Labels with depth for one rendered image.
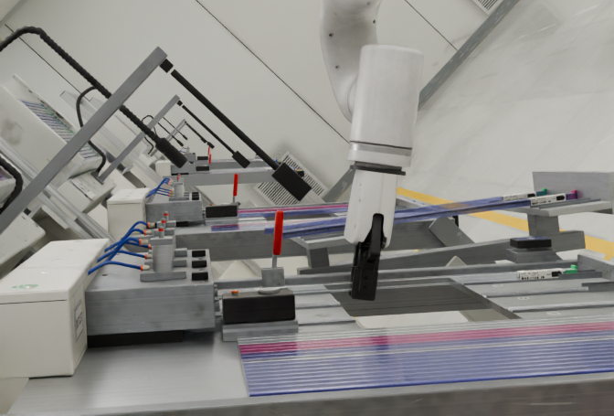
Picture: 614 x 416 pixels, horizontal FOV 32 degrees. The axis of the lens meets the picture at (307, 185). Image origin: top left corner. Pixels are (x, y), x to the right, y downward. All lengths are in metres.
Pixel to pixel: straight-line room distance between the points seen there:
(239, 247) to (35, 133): 0.51
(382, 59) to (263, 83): 7.54
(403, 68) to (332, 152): 7.59
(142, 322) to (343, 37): 0.53
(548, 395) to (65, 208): 1.51
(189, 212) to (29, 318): 1.59
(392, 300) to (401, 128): 0.27
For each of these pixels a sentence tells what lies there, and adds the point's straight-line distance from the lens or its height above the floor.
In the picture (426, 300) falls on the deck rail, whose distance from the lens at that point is 1.54.
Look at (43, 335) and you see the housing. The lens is 1.02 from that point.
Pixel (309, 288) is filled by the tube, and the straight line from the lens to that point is 1.42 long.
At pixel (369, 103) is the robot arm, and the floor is 1.11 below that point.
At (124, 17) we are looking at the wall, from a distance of 8.96.
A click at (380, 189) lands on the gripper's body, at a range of 1.38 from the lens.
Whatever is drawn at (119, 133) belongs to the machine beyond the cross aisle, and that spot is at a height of 1.55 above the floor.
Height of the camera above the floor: 1.25
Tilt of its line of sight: 6 degrees down
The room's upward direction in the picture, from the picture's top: 47 degrees counter-clockwise
